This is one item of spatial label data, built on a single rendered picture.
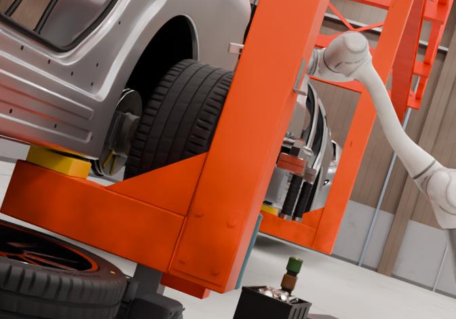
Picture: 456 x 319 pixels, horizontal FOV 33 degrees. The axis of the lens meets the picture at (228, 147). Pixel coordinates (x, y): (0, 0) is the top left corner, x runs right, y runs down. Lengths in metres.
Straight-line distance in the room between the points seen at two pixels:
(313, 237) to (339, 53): 3.87
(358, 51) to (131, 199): 0.85
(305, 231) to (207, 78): 3.78
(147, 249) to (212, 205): 0.21
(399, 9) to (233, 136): 4.51
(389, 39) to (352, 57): 3.95
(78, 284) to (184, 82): 1.01
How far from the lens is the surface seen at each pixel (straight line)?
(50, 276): 1.67
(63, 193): 2.18
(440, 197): 2.47
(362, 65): 2.49
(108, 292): 1.79
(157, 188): 2.11
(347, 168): 6.23
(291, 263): 2.21
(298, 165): 2.47
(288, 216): 2.47
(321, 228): 6.22
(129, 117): 2.72
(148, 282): 2.72
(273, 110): 2.05
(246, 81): 2.07
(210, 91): 2.50
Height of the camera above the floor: 0.80
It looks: 3 degrees up
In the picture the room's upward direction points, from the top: 18 degrees clockwise
